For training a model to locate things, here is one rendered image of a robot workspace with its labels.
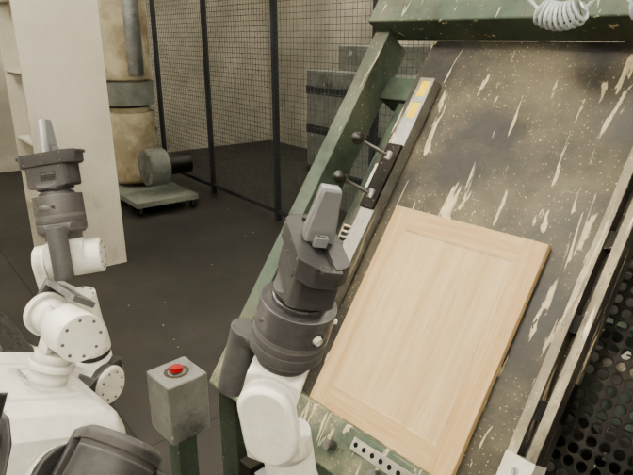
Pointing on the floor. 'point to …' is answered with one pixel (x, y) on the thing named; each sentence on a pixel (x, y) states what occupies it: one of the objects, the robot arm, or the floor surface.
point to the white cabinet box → (64, 103)
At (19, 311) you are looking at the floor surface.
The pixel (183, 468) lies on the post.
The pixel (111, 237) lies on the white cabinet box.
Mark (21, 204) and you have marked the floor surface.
